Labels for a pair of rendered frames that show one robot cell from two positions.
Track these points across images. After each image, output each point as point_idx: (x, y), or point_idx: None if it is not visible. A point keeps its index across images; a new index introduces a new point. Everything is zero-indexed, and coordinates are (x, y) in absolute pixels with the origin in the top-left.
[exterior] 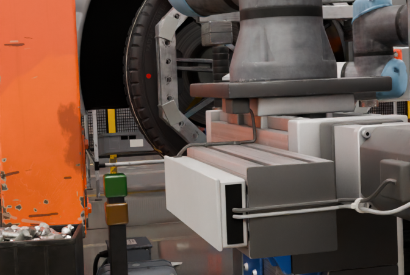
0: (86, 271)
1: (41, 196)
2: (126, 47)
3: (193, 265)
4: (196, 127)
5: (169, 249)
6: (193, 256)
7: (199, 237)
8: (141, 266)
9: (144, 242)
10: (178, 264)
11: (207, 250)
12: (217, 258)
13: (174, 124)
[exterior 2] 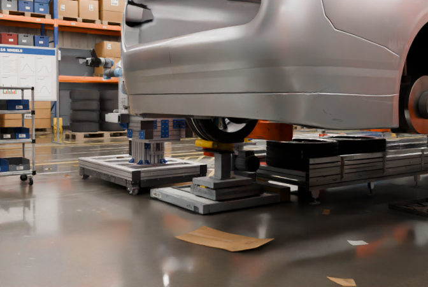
0: (397, 234)
1: None
2: None
3: (339, 243)
4: (226, 118)
5: (396, 257)
6: (359, 251)
7: (414, 277)
8: (233, 151)
9: (240, 149)
10: (351, 243)
11: (363, 258)
12: (337, 251)
13: None
